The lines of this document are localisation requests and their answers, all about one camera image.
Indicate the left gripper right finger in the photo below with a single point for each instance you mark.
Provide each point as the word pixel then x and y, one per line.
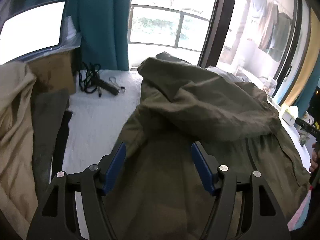
pixel 245 206

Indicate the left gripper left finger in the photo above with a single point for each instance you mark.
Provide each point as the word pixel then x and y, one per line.
pixel 56 216

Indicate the olive green jacket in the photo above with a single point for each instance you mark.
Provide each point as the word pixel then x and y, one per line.
pixel 159 194

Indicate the right hand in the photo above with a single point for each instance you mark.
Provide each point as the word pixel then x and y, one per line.
pixel 314 161

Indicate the yellow and teal right curtain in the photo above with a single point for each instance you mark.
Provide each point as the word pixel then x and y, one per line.
pixel 307 80

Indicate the beige garment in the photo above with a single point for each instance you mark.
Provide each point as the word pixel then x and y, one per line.
pixel 18 196

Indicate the clear plastic jar white lid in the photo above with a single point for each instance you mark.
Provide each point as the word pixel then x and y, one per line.
pixel 270 87

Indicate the hanging dark green garment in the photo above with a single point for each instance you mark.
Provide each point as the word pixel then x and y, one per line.
pixel 280 35

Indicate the dark grey folded cloth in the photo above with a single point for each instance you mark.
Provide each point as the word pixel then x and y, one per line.
pixel 50 119

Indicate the hanging pink garment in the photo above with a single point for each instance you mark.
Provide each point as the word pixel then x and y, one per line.
pixel 267 24

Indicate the hanging blue shirt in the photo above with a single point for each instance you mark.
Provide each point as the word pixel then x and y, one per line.
pixel 258 9

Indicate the black handheld device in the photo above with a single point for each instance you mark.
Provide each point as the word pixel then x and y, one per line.
pixel 111 86

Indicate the cardboard box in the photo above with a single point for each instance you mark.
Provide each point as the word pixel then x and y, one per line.
pixel 53 73

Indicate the balcony railing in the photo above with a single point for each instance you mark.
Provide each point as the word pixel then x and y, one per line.
pixel 167 27

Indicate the tablet with white screen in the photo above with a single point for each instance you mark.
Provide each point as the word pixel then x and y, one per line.
pixel 36 29

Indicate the teal left curtain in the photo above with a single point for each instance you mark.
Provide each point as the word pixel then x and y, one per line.
pixel 103 25

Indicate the black window frame post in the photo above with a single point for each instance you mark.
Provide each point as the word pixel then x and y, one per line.
pixel 217 32

